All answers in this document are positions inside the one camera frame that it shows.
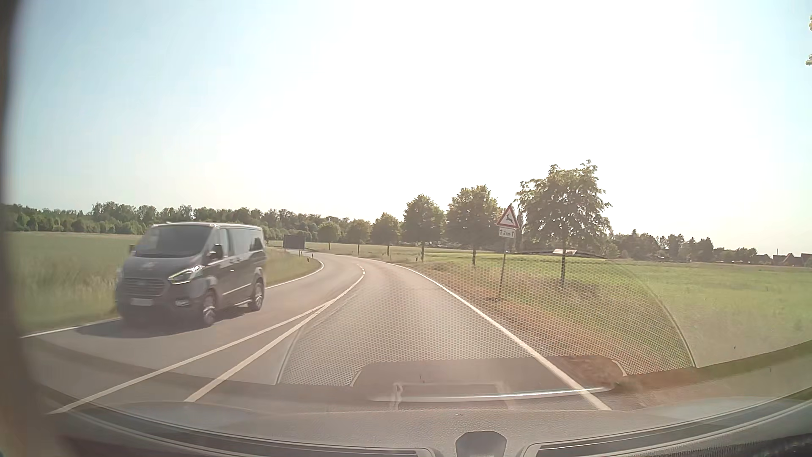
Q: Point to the grass verge and field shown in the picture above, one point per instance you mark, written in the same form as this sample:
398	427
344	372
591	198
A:
698	304

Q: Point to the grey asphalt road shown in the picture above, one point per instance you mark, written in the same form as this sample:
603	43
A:
393	311

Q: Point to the dark grey van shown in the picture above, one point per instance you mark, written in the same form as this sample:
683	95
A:
190	271

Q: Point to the row of distant buildings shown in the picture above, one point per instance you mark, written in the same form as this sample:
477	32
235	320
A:
783	259

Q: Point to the green grass field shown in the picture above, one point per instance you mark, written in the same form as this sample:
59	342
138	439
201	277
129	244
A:
57	276

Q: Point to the triangular warning road sign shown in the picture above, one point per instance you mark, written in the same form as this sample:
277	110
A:
507	223

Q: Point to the wood of green trees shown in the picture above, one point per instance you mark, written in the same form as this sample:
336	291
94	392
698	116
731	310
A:
158	219

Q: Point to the car's own bonnet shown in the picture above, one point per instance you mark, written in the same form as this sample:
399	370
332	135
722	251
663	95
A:
406	431

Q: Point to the row of roadside trees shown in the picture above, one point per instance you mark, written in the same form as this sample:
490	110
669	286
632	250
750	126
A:
472	216

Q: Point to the dark board sign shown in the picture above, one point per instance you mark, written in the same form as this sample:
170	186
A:
294	242

